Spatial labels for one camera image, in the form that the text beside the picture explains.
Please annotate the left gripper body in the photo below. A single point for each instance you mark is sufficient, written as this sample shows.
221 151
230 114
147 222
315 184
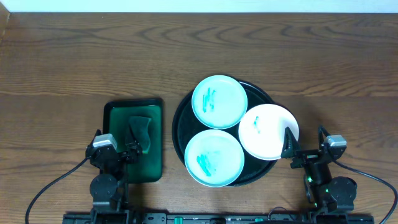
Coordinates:
116 155

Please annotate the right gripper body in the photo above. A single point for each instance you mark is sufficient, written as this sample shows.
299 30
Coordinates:
308 157

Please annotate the dark green sponge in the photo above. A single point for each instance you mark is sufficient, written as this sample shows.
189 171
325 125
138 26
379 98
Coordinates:
137 136

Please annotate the white plate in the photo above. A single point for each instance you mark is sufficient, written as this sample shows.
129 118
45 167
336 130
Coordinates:
261 130

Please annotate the mint plate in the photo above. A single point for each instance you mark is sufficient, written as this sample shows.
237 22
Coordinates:
214 158
219 102

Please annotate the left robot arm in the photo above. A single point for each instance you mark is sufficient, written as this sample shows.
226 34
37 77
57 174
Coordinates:
109 188

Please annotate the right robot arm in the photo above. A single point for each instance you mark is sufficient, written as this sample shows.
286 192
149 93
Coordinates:
330 194

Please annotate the green rectangular water tray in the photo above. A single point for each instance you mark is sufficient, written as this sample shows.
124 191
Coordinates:
117 114

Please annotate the round black tray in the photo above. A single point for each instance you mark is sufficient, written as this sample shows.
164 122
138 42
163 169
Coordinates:
185 125

